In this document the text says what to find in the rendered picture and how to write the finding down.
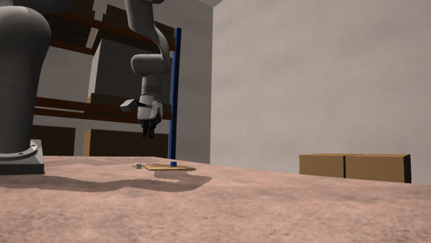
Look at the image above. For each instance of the tan flat mat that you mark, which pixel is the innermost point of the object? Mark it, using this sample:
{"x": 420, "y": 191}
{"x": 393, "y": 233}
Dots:
{"x": 166, "y": 167}

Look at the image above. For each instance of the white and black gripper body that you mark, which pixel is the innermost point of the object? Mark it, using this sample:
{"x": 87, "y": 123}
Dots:
{"x": 153, "y": 101}

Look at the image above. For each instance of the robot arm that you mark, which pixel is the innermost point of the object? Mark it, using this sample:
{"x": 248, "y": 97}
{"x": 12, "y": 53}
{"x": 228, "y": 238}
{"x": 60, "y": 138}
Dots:
{"x": 25, "y": 37}

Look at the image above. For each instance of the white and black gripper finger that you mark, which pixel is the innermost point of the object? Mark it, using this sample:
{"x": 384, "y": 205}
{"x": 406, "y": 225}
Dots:
{"x": 144, "y": 125}
{"x": 152, "y": 125}

